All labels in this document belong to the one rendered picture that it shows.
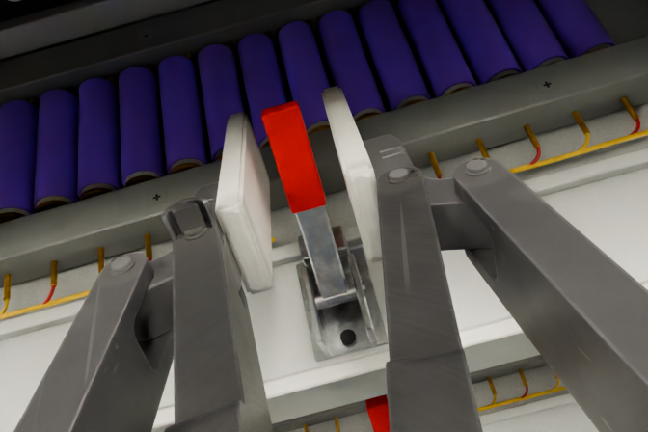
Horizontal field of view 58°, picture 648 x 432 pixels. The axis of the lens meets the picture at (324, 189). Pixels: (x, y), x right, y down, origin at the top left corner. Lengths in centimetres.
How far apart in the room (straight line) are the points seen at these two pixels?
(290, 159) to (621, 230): 13
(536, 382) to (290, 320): 23
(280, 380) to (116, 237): 9
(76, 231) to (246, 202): 11
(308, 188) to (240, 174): 3
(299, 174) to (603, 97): 13
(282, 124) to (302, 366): 9
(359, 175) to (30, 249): 16
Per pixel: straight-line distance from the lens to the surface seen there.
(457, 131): 24
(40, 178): 29
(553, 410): 42
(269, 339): 23
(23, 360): 28
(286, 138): 18
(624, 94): 27
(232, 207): 15
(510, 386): 42
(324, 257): 20
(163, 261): 16
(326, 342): 21
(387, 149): 18
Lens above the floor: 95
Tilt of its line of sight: 43 degrees down
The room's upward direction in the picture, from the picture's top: 17 degrees counter-clockwise
